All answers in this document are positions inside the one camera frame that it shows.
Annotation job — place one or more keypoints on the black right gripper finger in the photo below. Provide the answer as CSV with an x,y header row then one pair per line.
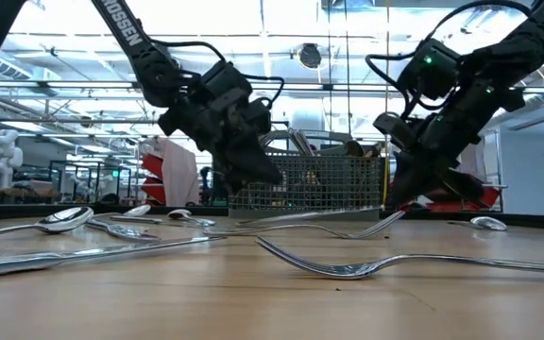
x,y
463,184
413,181

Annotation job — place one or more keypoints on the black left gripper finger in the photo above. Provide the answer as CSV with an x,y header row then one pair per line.
x,y
258,163
229,170

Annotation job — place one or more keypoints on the silver fork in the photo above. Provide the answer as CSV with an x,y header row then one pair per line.
x,y
347,270
272,141
302,141
380,226

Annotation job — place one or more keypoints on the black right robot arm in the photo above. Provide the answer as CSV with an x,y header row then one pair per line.
x,y
527,42

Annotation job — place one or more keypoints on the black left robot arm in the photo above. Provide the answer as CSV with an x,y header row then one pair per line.
x,y
130,38

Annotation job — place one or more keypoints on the pale pink sheet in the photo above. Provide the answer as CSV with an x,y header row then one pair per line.
x,y
180,175

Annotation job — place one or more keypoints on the small red bin rack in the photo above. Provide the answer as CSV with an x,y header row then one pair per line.
x,y
151,166

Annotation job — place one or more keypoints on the white robot figure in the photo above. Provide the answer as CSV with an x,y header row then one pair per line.
x,y
3,156

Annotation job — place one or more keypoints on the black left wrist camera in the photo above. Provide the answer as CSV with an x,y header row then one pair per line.
x,y
225,80

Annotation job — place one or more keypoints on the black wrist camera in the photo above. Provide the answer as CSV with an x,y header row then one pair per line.
x,y
225,80
425,71

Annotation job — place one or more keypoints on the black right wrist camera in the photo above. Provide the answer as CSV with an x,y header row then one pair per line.
x,y
425,71

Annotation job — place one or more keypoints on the metal overhead frame bar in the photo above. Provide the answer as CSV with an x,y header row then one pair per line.
x,y
64,85

